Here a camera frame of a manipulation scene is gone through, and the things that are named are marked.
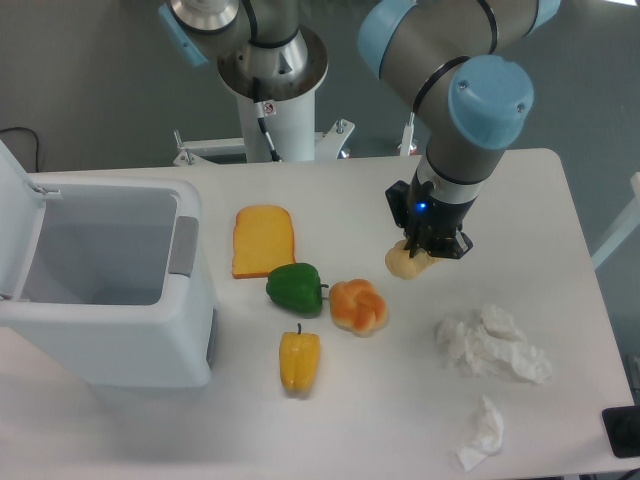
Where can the black device at table edge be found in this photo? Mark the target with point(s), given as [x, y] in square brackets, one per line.
[622, 429]

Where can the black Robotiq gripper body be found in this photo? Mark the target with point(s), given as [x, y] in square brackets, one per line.
[436, 207]

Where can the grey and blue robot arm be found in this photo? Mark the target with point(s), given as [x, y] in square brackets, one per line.
[441, 60]

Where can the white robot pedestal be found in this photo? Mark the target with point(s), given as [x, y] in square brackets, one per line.
[275, 93]

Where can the white trash can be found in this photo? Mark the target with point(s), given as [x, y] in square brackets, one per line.
[107, 276]

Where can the large crumpled white tissue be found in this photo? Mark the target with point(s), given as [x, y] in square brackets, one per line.
[490, 343]

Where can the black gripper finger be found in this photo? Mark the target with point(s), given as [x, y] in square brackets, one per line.
[454, 246]
[397, 198]

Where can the green bell pepper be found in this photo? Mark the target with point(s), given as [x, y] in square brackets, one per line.
[296, 288]

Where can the braided round bread roll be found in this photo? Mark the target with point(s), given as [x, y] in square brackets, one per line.
[357, 306]

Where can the orange toast slice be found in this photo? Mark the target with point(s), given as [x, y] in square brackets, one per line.
[263, 240]

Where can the small crumpled white tissue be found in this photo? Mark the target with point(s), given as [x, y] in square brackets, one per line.
[487, 436]

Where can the yellow bell pepper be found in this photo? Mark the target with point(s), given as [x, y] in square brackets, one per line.
[299, 356]

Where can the pale square bread roll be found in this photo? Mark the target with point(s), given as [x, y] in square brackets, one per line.
[401, 265]

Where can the white frame bar at right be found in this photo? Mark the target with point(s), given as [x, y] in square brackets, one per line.
[620, 228]

